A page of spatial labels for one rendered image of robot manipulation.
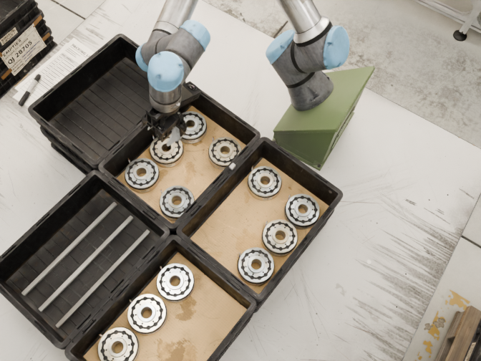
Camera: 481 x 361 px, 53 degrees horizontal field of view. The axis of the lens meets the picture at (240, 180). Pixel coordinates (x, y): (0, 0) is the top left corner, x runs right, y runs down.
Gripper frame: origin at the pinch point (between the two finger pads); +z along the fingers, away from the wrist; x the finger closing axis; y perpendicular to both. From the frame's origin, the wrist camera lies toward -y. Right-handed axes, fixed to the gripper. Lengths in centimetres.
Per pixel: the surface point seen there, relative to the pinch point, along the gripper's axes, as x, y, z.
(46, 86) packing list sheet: -56, 4, 38
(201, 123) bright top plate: 1.0, -13.5, 14.1
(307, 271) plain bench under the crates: 56, -1, 23
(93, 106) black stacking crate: -30.7, 3.3, 21.5
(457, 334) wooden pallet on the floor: 127, -38, 71
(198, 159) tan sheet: 8.0, -4.3, 16.1
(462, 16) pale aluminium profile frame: 45, -194, 80
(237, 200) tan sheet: 26.1, -1.3, 13.6
